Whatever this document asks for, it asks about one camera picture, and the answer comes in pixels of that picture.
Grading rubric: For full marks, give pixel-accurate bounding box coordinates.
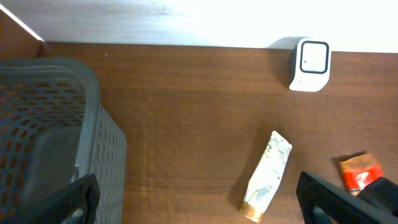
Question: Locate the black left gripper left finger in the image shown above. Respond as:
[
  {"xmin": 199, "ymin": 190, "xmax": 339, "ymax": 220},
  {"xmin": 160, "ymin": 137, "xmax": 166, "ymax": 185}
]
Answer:
[{"xmin": 1, "ymin": 174, "xmax": 101, "ymax": 224}]

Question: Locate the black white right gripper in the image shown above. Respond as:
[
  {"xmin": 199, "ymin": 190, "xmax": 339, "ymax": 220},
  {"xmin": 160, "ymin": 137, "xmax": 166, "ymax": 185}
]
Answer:
[{"xmin": 357, "ymin": 177, "xmax": 398, "ymax": 217}]

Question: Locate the orange spaghetti packet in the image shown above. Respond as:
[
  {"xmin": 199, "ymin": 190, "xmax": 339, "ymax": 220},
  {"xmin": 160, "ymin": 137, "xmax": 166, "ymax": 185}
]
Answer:
[{"xmin": 338, "ymin": 153, "xmax": 384, "ymax": 196}]

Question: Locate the white tube with gold cap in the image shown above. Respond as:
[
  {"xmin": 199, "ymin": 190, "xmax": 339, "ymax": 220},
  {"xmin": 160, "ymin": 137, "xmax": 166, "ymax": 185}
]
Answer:
[{"xmin": 240, "ymin": 131, "xmax": 292, "ymax": 223}]

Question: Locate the white barcode scanner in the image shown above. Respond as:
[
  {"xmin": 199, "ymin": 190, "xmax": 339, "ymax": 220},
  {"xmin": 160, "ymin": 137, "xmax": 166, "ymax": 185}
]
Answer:
[{"xmin": 289, "ymin": 38, "xmax": 331, "ymax": 92}]

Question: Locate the brown side panel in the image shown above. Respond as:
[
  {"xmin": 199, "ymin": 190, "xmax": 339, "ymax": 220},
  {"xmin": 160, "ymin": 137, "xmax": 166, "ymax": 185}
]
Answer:
[{"xmin": 1, "ymin": 5, "xmax": 44, "ymax": 59}]

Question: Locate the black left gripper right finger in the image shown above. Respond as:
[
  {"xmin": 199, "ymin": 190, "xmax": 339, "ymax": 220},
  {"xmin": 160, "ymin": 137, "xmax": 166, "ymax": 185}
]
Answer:
[{"xmin": 296, "ymin": 172, "xmax": 397, "ymax": 224}]

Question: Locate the grey plastic basket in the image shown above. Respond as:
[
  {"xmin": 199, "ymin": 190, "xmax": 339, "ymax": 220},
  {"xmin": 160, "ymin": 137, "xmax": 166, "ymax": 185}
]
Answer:
[{"xmin": 1, "ymin": 57, "xmax": 127, "ymax": 223}]

